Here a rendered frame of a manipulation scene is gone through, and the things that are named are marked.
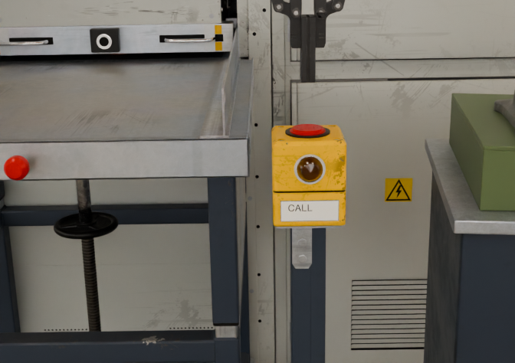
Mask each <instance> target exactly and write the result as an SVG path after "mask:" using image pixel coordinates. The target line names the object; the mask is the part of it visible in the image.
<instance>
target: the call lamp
mask: <svg viewBox="0 0 515 363"><path fill-rule="evenodd" d="M325 171H326V167H325V164H324V162H323V160H322V159H321V157H319V156H318V155H315V154H306V155H302V156H301V157H299V159H298V160H297V161H296V163H295V165H294V173H295V175H296V177H297V179H298V180H299V181H300V182H303V183H304V184H308V185H311V184H315V183H317V182H319V181H320V180H321V179H322V178H323V176H324V175H325Z"/></svg>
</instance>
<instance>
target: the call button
mask: <svg viewBox="0 0 515 363"><path fill-rule="evenodd" d="M290 132H291V133H293V134H296V135H302V136H313V135H319V134H322V133H325V132H326V130H325V129H324V128H323V127H322V126H320V125H316V124H300V125H296V126H293V128H292V129H290Z"/></svg>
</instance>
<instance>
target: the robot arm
mask: <svg viewBox="0 0 515 363"><path fill-rule="evenodd" d="M271 1H272V5H273V8H274V10H275V11H276V12H278V13H281V14H284V15H286V16H288V18H289V19H290V45H291V47H292V48H300V80H301V83H308V82H309V83H315V81H316V48H320V47H324V46H325V44H326V18H327V17H328V16H329V15H331V14H332V13H335V12H337V11H342V9H343V6H344V3H345V0H331V1H328V2H327V1H326V0H313V11H314V14H308V15H302V0H290V3H288V2H285V1H284V0H271ZM494 111H496V112H499V113H501V114H502V115H503V116H504V117H505V118H506V119H507V121H508V122H509V123H510V124H511V125H512V126H513V127H514V134H515V91H514V95H513V99H507V100H496V101H495V102H494Z"/></svg>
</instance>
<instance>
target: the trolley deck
mask: <svg viewBox="0 0 515 363"><path fill-rule="evenodd" d="M220 64H221V60H168V61H123V62H78V63H33V64H0V181H15V180H12V179H10V178H8V177H7V176H6V174H5V172H4V164H5V162H6V161H7V160H8V159H9V158H10V157H12V156H13V155H20V156H23V157H25V158H26V159H27V160H28V162H29V165H30V170H29V173H28V174H27V175H26V176H25V177H24V178H23V179H21V180H18V181H44V180H92V179H141V178H237V177H250V164H251V130H252V113H253V95H254V60H253V58H252V60H241V63H240V67H239V73H238V82H237V88H236V94H235V103H234V109H233V113H232V119H231V128H230V134H229V138H222V139H200V138H199V136H200V133H201V130H202V125H203V122H204V120H205V115H206V112H207V109H208V105H209V102H210V99H211V96H212V91H213V88H214V85H215V81H216V78H217V75H218V70H219V67H220Z"/></svg>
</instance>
